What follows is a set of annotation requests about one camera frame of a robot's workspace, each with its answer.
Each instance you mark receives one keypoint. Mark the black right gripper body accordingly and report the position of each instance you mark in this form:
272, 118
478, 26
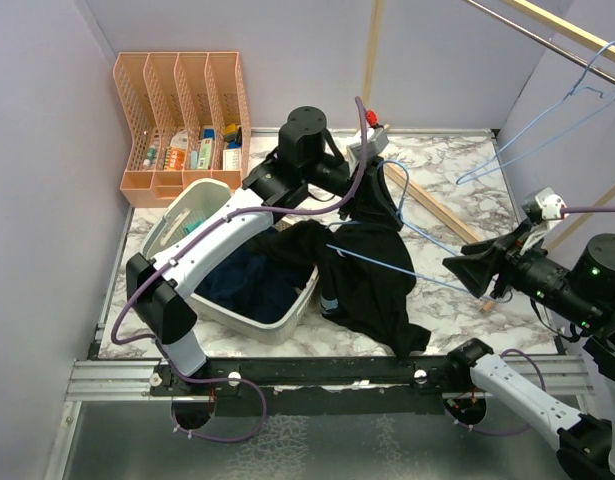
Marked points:
520, 256

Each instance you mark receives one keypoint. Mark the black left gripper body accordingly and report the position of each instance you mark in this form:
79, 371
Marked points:
339, 176

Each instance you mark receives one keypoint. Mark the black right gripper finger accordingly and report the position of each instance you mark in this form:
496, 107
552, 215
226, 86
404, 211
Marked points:
476, 272
495, 247

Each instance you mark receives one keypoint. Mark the light blue hanger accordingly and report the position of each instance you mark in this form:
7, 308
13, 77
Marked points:
495, 163
412, 235

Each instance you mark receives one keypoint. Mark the black t shirt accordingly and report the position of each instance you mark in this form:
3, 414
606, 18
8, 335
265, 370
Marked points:
366, 274

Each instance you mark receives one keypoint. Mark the navy blue t shirt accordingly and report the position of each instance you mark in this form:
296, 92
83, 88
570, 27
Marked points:
254, 286

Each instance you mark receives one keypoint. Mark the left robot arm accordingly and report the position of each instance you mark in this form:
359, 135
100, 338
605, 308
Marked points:
158, 288

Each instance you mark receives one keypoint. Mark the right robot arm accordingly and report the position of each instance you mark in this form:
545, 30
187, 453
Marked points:
585, 297

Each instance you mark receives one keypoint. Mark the white red box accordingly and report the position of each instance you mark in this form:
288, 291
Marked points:
232, 158

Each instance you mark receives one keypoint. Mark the yellow black sponge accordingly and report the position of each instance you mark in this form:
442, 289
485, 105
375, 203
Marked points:
230, 132

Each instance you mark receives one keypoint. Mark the green white box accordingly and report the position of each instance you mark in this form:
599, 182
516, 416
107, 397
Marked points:
204, 154

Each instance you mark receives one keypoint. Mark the white perforated laundry basket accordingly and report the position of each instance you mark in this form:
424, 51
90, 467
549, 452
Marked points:
199, 201

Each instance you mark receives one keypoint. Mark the teal cloth in basket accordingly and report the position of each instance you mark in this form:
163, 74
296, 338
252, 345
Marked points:
189, 228

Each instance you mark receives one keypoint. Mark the orange snack packet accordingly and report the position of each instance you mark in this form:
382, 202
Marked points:
175, 158

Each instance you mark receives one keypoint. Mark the orange plastic file organizer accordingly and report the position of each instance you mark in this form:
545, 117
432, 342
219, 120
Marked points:
177, 99

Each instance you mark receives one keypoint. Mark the small white bottle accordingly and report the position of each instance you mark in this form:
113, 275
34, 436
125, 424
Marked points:
150, 157

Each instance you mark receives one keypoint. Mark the metal hanging rod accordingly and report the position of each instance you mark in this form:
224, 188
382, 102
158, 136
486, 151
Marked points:
558, 25

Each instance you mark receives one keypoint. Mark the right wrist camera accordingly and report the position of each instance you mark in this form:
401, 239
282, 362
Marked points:
544, 209

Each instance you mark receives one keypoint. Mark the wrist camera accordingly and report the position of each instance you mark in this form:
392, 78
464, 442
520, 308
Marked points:
376, 139
544, 209

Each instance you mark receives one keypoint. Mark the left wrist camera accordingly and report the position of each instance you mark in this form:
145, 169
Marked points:
376, 139

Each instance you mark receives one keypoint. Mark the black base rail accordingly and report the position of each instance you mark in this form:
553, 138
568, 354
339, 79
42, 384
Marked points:
242, 387

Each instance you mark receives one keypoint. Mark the wooden clothes rack frame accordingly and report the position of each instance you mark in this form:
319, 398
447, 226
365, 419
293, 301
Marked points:
448, 63

